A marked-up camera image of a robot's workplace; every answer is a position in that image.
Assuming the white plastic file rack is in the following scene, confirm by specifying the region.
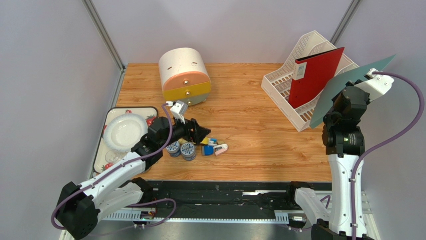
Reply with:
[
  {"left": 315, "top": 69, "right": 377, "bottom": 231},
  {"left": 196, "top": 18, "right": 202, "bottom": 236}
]
[{"left": 261, "top": 31, "right": 358, "bottom": 132}]

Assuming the blue patterned tape roll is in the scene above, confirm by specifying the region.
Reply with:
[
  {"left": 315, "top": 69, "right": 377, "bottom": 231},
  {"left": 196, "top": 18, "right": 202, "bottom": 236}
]
[
  {"left": 180, "top": 142, "right": 197, "bottom": 162},
  {"left": 165, "top": 141, "right": 181, "bottom": 158}
]

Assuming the yellow bone-shaped eraser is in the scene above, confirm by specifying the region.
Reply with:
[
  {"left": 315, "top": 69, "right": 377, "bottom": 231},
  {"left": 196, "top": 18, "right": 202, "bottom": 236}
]
[{"left": 199, "top": 137, "right": 210, "bottom": 146}]

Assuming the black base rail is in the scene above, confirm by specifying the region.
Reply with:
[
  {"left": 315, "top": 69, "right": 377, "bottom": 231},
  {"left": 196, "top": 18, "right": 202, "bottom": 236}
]
[{"left": 141, "top": 180, "right": 332, "bottom": 220}]

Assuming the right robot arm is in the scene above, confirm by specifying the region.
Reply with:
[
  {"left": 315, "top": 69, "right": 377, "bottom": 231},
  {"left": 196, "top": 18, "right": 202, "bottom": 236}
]
[{"left": 294, "top": 82, "right": 370, "bottom": 240}]

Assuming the round drawer storage box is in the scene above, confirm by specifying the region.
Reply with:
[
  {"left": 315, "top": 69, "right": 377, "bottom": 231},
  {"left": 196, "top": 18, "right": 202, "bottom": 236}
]
[{"left": 158, "top": 47, "right": 212, "bottom": 106}]

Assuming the strawberry pattern tray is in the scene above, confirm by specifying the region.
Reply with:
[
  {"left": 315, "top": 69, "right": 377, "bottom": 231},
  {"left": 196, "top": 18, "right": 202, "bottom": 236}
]
[{"left": 93, "top": 107, "right": 159, "bottom": 174}]

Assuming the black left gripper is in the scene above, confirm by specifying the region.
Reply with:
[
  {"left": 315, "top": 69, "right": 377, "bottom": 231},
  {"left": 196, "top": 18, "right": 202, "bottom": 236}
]
[{"left": 159, "top": 113, "right": 211, "bottom": 150}]

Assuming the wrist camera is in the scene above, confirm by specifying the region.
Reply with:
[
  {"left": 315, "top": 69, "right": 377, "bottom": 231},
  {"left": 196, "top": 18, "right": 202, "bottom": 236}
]
[
  {"left": 355, "top": 68, "right": 395, "bottom": 103},
  {"left": 166, "top": 100, "right": 189, "bottom": 124}
]

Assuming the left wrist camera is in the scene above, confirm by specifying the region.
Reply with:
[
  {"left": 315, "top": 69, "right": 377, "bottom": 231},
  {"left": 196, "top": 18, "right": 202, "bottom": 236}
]
[{"left": 166, "top": 100, "right": 189, "bottom": 124}]

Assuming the teal file folder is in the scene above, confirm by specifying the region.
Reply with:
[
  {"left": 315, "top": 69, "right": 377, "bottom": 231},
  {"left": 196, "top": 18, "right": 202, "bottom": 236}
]
[{"left": 309, "top": 55, "right": 396, "bottom": 129}]

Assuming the red file folder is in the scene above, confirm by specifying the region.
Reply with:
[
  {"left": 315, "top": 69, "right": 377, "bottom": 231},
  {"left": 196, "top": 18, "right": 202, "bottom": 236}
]
[{"left": 288, "top": 47, "right": 345, "bottom": 109}]

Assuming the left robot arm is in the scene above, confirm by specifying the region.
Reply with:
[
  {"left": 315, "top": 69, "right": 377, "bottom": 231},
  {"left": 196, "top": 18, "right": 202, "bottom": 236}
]
[{"left": 50, "top": 117, "right": 212, "bottom": 240}]

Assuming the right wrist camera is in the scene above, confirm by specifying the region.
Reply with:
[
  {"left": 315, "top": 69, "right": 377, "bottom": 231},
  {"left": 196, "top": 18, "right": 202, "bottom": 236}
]
[{"left": 355, "top": 68, "right": 395, "bottom": 103}]

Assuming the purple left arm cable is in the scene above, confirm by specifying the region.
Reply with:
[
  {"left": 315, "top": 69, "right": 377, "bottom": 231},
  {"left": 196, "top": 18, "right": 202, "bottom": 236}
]
[{"left": 50, "top": 102, "right": 177, "bottom": 231}]

